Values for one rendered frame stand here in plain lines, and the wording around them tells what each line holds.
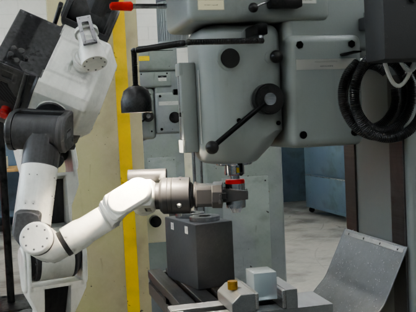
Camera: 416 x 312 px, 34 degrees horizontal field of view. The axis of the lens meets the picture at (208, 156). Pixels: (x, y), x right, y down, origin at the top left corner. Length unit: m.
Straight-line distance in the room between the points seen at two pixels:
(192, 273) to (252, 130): 0.59
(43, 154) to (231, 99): 0.48
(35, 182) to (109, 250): 1.71
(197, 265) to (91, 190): 1.45
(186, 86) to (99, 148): 1.75
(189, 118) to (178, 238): 0.55
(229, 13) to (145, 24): 9.34
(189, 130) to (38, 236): 0.43
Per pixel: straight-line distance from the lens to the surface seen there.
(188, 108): 1.61
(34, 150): 1.72
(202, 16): 1.53
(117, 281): 3.41
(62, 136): 1.72
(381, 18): 1.41
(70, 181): 2.16
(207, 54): 1.57
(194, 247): 1.97
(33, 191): 1.69
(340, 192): 9.12
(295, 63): 1.59
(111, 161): 3.33
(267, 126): 1.58
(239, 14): 1.56
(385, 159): 1.75
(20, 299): 5.94
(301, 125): 1.59
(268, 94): 1.55
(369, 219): 1.85
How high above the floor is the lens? 1.41
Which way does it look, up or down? 3 degrees down
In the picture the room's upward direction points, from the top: 3 degrees counter-clockwise
